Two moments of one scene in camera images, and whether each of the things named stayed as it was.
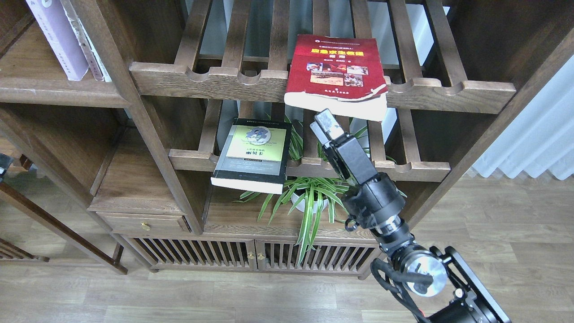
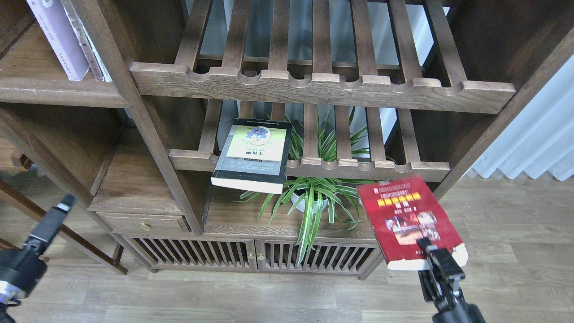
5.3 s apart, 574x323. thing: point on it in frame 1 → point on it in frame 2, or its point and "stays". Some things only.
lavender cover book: [54, 25] stays
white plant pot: [301, 206] stays
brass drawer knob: [145, 226] stays
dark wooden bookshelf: [150, 137] stays
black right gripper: [374, 198] → [447, 272]
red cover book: [343, 74] → [400, 211]
